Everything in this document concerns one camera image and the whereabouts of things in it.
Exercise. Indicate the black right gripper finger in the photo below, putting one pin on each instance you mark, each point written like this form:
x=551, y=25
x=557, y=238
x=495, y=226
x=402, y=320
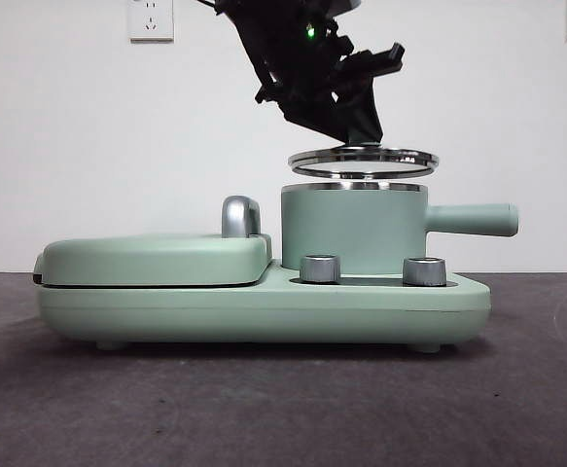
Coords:
x=365, y=119

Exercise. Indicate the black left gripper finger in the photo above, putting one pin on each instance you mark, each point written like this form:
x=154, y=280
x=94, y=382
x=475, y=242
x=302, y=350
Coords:
x=314, y=121

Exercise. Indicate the glass pot lid green knob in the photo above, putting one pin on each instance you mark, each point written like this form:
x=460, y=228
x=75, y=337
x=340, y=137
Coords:
x=312, y=156

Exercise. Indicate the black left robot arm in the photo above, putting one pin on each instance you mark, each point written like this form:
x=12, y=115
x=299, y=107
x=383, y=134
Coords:
x=283, y=48

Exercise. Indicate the silver control knob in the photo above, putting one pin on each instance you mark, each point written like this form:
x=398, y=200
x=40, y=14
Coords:
x=424, y=271
x=320, y=268

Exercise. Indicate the mint green breakfast maker appliance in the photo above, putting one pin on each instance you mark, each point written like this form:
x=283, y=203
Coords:
x=263, y=311

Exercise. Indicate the white wall socket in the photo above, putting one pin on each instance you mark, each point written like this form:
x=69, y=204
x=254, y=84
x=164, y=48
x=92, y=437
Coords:
x=151, y=19

